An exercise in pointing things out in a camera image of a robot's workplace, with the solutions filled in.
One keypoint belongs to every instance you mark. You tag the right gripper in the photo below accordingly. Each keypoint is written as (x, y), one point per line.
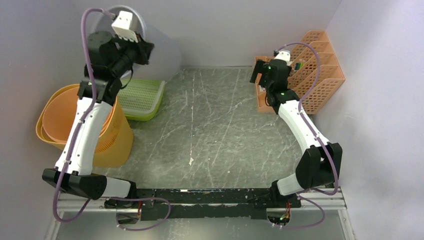
(259, 68)

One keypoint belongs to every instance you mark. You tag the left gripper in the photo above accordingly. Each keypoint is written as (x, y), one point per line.
(144, 48)

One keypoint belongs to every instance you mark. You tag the grey plastic bucket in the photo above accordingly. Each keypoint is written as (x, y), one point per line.
(165, 58)

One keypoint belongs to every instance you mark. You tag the peach capybara plastic bucket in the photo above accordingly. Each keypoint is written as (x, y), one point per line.
(56, 120)

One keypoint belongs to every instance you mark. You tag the yellow slotted waste basket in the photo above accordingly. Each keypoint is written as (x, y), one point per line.
(118, 153)

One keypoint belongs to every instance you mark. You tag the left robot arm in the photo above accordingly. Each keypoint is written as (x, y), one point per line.
(108, 57)

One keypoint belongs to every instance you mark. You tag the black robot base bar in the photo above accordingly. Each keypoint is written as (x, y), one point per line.
(202, 202)

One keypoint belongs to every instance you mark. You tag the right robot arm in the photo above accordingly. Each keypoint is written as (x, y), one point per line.
(321, 159)

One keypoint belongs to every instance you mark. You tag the white perforated basket tray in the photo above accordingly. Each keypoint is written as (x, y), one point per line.
(140, 83)

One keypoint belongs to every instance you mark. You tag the green plastic basin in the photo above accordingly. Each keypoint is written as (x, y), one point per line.
(141, 104)

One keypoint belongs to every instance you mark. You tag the peach plastic desk organizer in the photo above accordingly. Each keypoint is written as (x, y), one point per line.
(304, 69)

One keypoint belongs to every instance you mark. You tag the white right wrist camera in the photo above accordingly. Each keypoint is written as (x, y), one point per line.
(282, 54)

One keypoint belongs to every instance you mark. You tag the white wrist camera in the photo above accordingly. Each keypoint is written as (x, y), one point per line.
(282, 54)
(125, 26)

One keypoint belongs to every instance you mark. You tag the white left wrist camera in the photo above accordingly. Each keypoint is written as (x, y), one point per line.
(125, 26)

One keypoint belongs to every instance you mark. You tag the aluminium rail frame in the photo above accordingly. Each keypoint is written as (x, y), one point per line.
(318, 218)

